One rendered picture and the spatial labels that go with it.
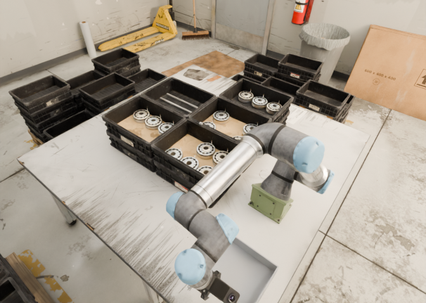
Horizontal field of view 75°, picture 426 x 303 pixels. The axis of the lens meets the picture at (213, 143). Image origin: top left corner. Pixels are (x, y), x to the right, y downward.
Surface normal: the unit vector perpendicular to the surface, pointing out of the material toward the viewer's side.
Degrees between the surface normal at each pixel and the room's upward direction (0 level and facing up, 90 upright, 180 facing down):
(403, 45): 82
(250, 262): 2
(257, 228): 0
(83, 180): 0
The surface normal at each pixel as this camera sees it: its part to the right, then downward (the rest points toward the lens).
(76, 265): 0.03, -0.74
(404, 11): -0.61, 0.51
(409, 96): -0.59, 0.26
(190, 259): -0.14, -0.56
